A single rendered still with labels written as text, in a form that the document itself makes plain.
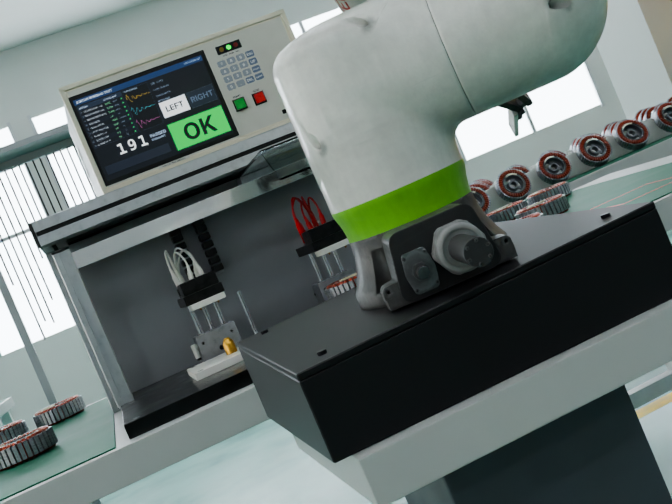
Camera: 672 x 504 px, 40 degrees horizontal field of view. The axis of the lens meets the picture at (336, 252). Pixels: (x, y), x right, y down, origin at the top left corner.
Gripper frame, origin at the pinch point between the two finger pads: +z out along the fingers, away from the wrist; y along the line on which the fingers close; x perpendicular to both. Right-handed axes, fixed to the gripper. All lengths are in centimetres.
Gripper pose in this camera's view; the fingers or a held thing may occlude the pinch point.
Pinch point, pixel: (479, 141)
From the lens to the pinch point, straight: 173.9
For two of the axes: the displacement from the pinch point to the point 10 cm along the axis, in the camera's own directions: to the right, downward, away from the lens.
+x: -3.4, -8.1, 4.7
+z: 1.9, 4.3, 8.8
